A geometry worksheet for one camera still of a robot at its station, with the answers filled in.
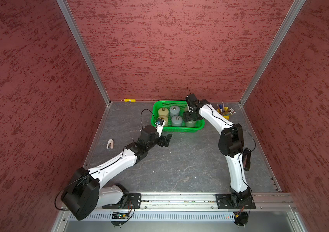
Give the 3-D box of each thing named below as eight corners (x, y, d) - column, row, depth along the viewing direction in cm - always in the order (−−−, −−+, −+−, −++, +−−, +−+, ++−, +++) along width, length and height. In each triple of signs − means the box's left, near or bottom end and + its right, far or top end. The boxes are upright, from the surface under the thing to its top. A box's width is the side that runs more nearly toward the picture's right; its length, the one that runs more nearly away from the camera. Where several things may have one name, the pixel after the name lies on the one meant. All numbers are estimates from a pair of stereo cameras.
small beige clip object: (107, 149, 96) (105, 147, 93) (109, 141, 100) (108, 138, 97) (113, 149, 96) (112, 147, 93) (115, 141, 100) (114, 138, 97)
